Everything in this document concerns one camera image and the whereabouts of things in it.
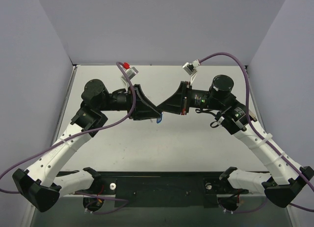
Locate blue key tag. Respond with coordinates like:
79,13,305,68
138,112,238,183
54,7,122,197
156,112,163,124

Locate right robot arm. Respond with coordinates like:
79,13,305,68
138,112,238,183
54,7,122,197
158,75,314,208

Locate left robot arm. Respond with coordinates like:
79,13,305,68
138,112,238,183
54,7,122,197
12,79,162,212

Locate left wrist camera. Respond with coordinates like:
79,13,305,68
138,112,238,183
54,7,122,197
120,62,138,90

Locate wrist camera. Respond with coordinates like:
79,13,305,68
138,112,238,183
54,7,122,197
120,62,138,90
182,59,201,85

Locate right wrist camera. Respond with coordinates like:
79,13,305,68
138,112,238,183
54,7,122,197
182,59,201,85

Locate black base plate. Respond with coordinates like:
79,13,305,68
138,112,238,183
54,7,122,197
43,171,280,209

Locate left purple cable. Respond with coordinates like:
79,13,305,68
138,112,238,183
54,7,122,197
0,61,129,215

